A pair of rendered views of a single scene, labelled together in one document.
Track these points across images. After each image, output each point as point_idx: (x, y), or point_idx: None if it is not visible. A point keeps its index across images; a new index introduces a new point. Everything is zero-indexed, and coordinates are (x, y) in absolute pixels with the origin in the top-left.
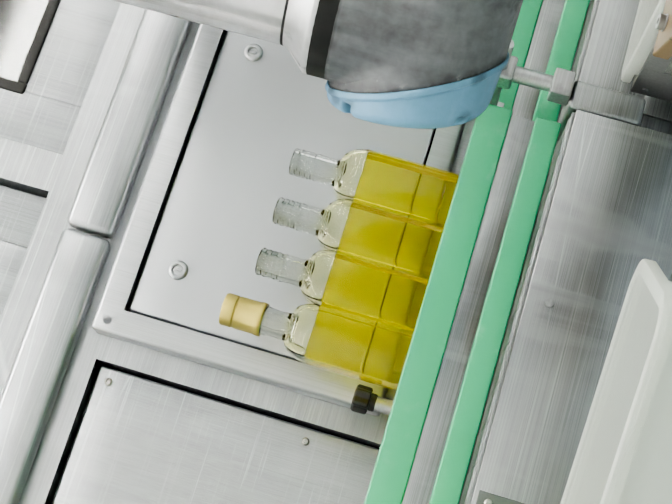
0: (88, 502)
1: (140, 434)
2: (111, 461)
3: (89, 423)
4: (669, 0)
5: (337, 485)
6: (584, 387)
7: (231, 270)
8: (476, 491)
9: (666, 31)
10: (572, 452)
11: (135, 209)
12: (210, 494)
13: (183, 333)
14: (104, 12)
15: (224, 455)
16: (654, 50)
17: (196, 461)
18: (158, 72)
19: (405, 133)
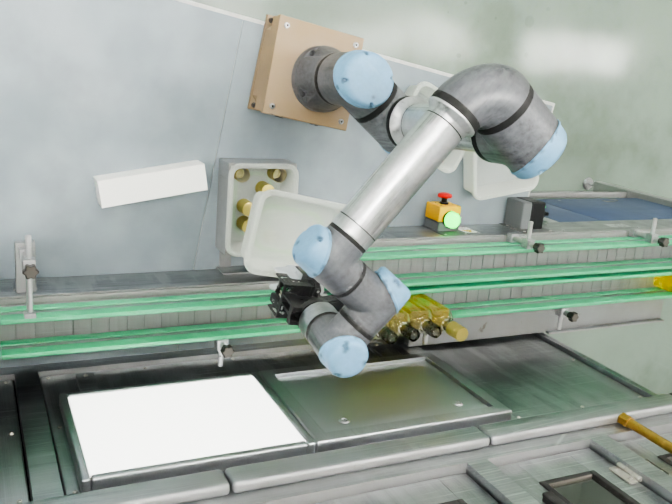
0: (557, 405)
1: (519, 404)
2: (538, 406)
3: (537, 415)
4: (333, 122)
5: (460, 366)
6: (395, 231)
7: (437, 393)
8: (445, 236)
9: (345, 117)
10: (413, 230)
11: (456, 418)
12: (507, 385)
13: (476, 391)
14: (383, 494)
15: (492, 387)
16: (345, 129)
17: (504, 391)
18: (392, 442)
19: (324, 377)
